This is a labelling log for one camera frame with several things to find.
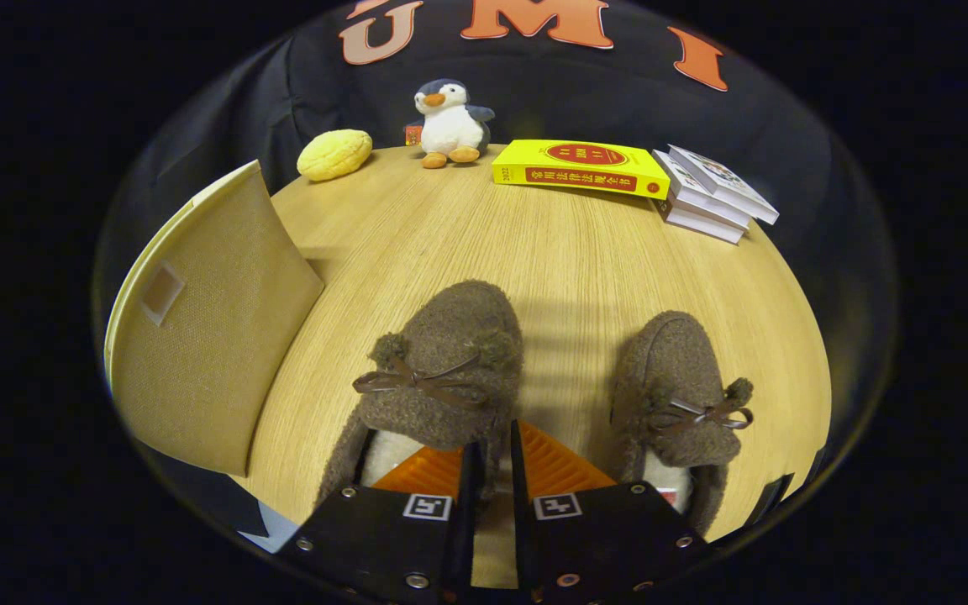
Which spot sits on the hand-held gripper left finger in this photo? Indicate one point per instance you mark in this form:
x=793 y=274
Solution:
x=465 y=521

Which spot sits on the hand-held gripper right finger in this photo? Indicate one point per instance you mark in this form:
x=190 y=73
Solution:
x=522 y=504

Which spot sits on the brown fuzzy shoe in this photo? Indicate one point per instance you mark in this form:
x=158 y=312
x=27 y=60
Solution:
x=450 y=336
x=677 y=361

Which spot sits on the beige fabric storage box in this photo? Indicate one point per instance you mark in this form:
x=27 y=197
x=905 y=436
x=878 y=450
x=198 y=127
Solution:
x=207 y=336

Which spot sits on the small red box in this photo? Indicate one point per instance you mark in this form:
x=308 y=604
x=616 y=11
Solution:
x=413 y=134

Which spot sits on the yellow book with red label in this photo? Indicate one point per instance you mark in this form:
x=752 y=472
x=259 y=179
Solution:
x=585 y=168

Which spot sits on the white paperback book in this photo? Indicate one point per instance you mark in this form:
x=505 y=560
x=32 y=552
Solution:
x=707 y=207

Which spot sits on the penguin plush toy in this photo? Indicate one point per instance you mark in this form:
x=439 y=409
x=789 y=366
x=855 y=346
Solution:
x=450 y=130

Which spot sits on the small illustrated white book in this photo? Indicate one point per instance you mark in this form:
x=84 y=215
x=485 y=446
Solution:
x=723 y=181

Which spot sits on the yellow bun-shaped toy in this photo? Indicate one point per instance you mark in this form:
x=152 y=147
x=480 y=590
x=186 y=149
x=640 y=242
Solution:
x=334 y=155

